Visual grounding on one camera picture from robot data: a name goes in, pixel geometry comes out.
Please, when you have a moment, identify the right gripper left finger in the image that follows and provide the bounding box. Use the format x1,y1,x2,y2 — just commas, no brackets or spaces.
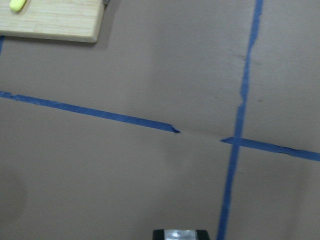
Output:
152,229,165,240

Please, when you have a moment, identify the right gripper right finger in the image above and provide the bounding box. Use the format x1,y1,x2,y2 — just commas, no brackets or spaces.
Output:
196,229,210,240

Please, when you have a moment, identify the wooden cutting board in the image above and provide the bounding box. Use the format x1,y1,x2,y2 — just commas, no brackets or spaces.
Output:
0,0,105,43

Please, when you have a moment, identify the yellow plastic knife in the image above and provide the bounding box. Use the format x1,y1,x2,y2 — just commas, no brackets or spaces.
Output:
9,0,26,13

